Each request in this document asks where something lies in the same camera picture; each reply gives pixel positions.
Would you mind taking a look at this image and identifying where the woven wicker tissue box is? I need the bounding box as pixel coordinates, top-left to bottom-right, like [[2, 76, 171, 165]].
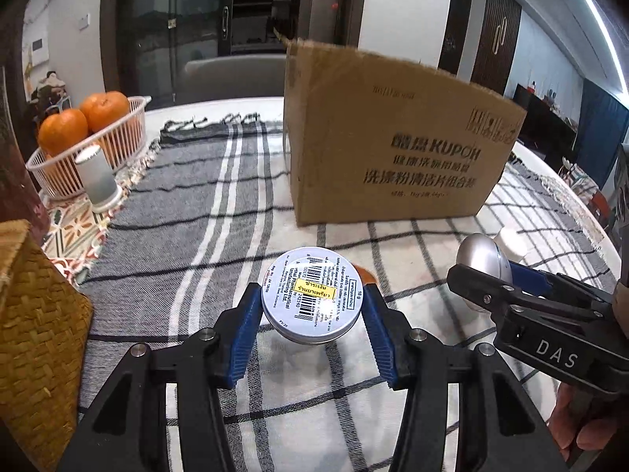
[[1, 219, 93, 471]]

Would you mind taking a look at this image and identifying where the silver ball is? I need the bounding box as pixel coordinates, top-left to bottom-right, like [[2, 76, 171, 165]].
[[456, 233, 513, 284]]

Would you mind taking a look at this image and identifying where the round blue tin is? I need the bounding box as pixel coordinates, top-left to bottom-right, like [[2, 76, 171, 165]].
[[261, 247, 364, 345]]

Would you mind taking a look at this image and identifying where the brown oval case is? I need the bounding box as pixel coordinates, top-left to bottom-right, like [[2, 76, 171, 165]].
[[353, 263, 379, 286]]

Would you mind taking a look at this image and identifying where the orange fruit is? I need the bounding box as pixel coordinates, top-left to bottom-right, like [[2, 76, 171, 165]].
[[79, 90, 130, 133], [37, 109, 90, 157]]

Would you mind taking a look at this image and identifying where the orange fruit right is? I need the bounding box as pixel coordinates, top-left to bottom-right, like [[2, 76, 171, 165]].
[[79, 90, 130, 133]]

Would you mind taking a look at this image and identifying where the black television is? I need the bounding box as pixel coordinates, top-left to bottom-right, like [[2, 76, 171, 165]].
[[513, 84, 577, 173]]

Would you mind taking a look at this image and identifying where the glass vase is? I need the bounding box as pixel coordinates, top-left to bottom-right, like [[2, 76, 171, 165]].
[[0, 67, 50, 245]]

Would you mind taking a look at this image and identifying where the person's right hand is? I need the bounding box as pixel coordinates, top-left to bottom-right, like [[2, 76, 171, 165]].
[[548, 383, 628, 471]]

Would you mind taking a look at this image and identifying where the white fruit basket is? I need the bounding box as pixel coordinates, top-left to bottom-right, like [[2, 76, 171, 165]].
[[24, 95, 153, 202]]

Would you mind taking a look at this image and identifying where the brown cardboard box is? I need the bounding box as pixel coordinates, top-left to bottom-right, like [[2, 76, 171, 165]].
[[283, 39, 526, 226]]

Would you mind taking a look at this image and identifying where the small white jar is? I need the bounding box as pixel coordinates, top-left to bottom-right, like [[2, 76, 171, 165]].
[[493, 226, 531, 263]]

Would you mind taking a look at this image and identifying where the grey plaid tablecloth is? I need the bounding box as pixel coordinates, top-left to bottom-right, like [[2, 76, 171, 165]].
[[79, 114, 614, 471]]

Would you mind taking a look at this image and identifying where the orange fruit front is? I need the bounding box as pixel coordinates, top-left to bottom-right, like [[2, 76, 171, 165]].
[[37, 109, 90, 157]]

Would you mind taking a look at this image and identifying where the left grey chair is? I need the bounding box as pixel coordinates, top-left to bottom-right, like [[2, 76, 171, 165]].
[[176, 54, 286, 105]]

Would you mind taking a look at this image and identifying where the white shoe rack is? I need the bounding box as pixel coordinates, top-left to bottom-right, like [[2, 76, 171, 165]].
[[30, 70, 72, 124]]

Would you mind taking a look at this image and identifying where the patterned floral mat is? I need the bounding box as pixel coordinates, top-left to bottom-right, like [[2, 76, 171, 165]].
[[512, 155, 607, 258]]

